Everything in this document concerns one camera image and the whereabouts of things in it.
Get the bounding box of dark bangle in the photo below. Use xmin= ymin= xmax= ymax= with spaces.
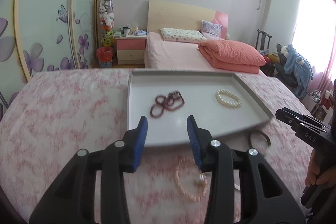
xmin=248 ymin=130 xmax=272 ymax=150

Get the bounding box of white pearl bracelet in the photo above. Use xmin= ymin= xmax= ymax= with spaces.
xmin=215 ymin=89 xmax=242 ymax=110

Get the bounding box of pink pearl necklace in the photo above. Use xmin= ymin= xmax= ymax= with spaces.
xmin=174 ymin=157 xmax=208 ymax=202

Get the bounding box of dark red bead bracelet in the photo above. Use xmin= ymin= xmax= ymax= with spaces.
xmin=149 ymin=91 xmax=185 ymax=118

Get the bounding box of person's right hand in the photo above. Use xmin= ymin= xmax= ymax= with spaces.
xmin=305 ymin=149 xmax=336 ymax=188

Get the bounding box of blue plush robe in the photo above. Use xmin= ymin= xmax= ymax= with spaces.
xmin=284 ymin=44 xmax=313 ymax=99

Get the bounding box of pink window curtain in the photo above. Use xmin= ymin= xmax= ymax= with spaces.
xmin=300 ymin=0 xmax=335 ymax=90

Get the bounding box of grey shallow cardboard tray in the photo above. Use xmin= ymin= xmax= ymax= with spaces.
xmin=127 ymin=70 xmax=273 ymax=147

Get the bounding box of dark wooden chair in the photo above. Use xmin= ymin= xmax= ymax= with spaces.
xmin=255 ymin=30 xmax=272 ymax=51

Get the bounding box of folded salmon duvet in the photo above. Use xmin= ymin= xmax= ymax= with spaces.
xmin=198 ymin=39 xmax=266 ymax=74

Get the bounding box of purple patterned pillow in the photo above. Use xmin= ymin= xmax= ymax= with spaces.
xmin=201 ymin=20 xmax=223 ymax=38

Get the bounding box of pink bed with headboard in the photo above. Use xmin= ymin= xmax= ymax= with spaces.
xmin=144 ymin=0 xmax=267 ymax=75

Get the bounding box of bin with red bag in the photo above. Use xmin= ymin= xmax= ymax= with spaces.
xmin=96 ymin=47 xmax=113 ymax=68

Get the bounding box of floral white pillow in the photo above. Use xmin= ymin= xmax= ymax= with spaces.
xmin=160 ymin=28 xmax=207 ymax=43

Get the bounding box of pink beige nightstand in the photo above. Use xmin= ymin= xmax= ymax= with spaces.
xmin=116 ymin=35 xmax=147 ymax=65

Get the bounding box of floral sliding wardrobe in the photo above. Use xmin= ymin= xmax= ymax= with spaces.
xmin=1 ymin=0 xmax=97 ymax=113

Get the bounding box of clear tube of plush toys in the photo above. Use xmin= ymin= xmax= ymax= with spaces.
xmin=98 ymin=0 xmax=114 ymax=47

